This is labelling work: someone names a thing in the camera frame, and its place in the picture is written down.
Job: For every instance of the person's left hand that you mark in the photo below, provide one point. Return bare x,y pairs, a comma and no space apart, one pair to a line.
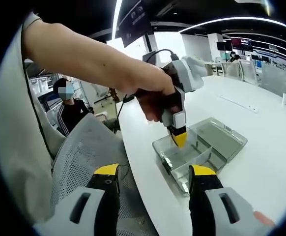
155,103

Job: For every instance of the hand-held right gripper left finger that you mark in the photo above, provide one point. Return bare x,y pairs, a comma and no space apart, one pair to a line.
103,201

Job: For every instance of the hanging screen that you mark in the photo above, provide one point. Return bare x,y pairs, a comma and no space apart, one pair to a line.
241,44

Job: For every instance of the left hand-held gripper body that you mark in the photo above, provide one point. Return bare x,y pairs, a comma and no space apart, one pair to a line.
189,73

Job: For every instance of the white storage rack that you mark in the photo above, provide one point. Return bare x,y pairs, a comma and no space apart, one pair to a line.
39,86

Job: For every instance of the clear plastic guide fixture box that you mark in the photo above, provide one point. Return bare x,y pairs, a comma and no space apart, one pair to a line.
219,140

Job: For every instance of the hanging dark display panel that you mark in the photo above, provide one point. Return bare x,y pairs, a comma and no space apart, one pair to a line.
135,24

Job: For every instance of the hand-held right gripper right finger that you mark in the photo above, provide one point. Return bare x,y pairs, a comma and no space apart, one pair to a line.
202,204

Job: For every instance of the person's grey shirt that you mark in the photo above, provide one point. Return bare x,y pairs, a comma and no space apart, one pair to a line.
17,147

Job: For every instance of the grey mesh chair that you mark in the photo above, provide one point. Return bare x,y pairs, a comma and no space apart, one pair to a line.
89,147

